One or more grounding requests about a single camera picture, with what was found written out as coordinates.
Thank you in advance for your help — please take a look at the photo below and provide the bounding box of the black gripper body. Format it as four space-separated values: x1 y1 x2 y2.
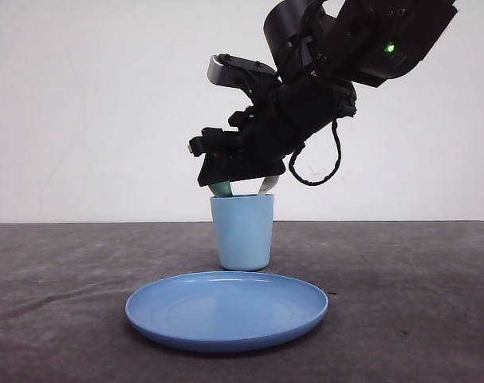
189 77 356 162

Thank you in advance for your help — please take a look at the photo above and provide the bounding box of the white plastic fork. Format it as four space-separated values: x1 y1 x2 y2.
258 176 280 195

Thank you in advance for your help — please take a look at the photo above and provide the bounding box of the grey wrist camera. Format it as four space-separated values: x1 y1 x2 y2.
207 53 275 88

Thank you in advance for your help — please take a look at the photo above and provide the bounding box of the light blue plastic cup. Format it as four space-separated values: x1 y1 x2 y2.
210 194 274 271

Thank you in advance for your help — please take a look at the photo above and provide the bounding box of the mint green plastic spoon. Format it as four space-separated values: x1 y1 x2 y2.
208 181 233 198

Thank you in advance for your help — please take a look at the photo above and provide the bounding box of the blue plastic plate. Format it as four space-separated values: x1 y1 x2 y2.
125 271 329 353

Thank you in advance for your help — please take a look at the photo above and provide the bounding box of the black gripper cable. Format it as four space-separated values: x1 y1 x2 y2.
288 116 344 186

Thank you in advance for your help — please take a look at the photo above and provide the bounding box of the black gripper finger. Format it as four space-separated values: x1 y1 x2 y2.
198 153 284 187

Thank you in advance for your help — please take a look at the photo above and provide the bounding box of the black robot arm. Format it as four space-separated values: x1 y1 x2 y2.
189 1 457 186

